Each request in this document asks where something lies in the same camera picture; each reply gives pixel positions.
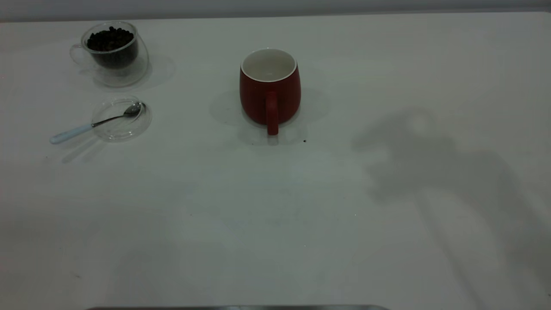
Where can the pile of coffee beans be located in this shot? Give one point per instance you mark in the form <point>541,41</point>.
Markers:
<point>109,41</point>

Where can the red ceramic mug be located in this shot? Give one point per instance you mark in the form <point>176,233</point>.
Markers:
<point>254,101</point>

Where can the clear glass cup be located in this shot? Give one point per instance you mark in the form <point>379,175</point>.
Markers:
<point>140,64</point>

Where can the clear glass saucer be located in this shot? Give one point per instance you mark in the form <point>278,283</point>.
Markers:
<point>125,131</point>

